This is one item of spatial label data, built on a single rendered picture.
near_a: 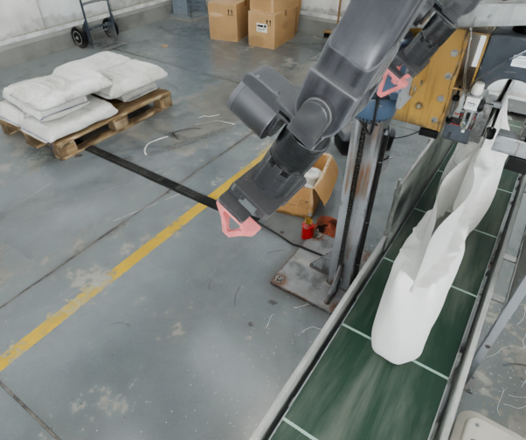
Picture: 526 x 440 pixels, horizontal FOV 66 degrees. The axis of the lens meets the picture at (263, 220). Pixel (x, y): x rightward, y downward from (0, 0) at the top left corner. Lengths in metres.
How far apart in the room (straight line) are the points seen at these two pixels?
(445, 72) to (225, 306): 1.42
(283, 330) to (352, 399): 0.67
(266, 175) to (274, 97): 0.10
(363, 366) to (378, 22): 1.27
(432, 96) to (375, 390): 0.97
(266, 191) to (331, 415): 1.00
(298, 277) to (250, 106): 1.77
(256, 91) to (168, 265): 1.92
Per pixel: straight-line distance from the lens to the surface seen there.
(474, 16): 1.28
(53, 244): 2.70
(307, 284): 2.18
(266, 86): 0.48
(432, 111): 1.46
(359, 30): 0.40
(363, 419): 1.43
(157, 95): 3.97
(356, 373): 1.50
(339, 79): 0.41
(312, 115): 0.42
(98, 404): 1.96
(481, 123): 1.46
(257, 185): 0.54
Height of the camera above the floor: 1.66
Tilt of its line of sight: 40 degrees down
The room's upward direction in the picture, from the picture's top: straight up
